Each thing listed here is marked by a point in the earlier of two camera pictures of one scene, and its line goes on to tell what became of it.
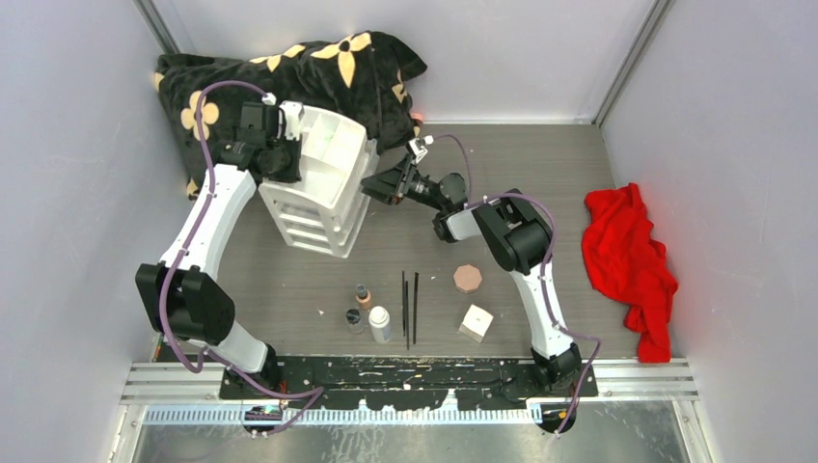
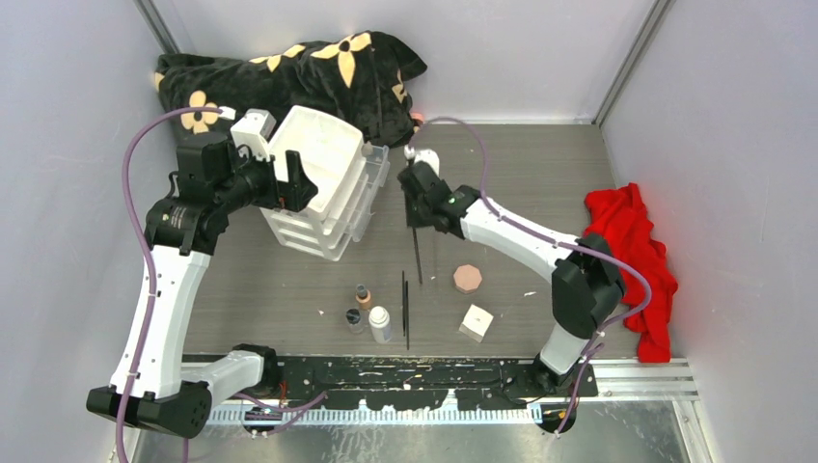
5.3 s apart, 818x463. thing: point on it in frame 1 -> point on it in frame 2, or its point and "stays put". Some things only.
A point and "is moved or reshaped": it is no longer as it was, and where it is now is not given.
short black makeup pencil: x=407 y=313 stays put
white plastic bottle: x=379 y=320 stays put
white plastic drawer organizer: x=326 y=209 is moved or reshaped
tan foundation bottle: x=363 y=296 stays put
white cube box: x=476 y=322 stays put
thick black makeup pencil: x=415 y=305 -> x=418 y=258
